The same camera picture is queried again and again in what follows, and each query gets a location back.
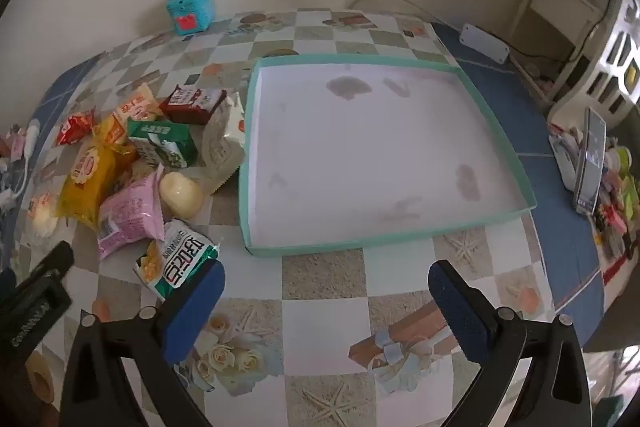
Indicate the shallow teal cardboard tray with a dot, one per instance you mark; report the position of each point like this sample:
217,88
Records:
375,142

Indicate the pink tube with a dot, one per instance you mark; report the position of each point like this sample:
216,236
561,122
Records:
16,142

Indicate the red snack packet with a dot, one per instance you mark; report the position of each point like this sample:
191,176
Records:
75,127

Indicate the cream wooden cabinet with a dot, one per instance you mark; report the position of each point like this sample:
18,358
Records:
560,2

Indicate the pile of colourful small packets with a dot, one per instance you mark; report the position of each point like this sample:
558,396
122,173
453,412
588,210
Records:
617,207

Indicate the beige snack packet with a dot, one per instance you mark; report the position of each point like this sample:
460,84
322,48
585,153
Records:
225,142

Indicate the teal tin box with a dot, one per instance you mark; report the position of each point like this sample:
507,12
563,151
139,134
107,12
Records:
192,4

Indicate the white paper box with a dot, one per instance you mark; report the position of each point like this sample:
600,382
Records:
565,157

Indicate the round pastry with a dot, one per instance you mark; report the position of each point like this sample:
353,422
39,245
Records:
44,219
180,194

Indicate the dark red snack box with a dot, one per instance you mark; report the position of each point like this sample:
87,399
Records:
192,103

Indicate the white handheld device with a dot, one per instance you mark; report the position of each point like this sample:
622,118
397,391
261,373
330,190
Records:
31,134

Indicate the green-edged cracker packet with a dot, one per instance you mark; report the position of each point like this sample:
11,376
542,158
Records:
177,259

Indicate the white power adapter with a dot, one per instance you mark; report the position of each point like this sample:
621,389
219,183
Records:
484,41

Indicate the pink snack packet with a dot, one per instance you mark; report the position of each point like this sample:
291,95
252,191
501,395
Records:
130,212

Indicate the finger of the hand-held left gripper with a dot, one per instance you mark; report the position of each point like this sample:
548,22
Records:
52,264

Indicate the white and red roll packet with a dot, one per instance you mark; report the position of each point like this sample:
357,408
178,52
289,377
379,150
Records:
136,104

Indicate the yellow snack packet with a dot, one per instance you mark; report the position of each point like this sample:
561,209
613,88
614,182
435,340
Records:
87,179

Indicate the green snack box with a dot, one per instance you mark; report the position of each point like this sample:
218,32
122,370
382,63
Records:
160,139

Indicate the orange snack packet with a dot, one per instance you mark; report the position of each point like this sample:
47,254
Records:
112,131

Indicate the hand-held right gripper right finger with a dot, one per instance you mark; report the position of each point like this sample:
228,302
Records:
457,312

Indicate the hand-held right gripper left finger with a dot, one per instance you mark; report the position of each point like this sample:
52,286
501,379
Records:
192,312

